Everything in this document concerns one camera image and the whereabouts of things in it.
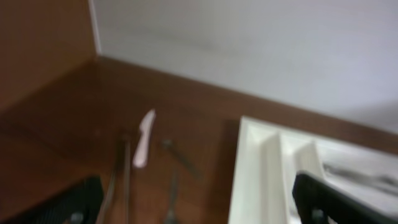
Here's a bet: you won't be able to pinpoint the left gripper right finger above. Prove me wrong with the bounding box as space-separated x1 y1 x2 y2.
292 172 397 224

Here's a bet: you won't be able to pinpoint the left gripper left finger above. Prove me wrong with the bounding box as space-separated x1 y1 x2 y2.
6 175 104 224

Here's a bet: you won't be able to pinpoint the metal tongs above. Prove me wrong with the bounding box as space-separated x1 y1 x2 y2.
96 138 131 224

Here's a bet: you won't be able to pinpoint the metal fork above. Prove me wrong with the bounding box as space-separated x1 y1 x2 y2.
323 164 397 191

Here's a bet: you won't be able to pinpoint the pink plastic knife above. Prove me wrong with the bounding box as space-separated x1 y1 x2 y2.
132 109 156 168

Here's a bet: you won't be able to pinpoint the small teaspoon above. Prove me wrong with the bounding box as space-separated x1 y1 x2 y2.
164 170 178 224
162 139 201 179

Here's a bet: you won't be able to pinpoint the white plastic cutlery tray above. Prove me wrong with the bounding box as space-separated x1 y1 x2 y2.
228 116 397 224

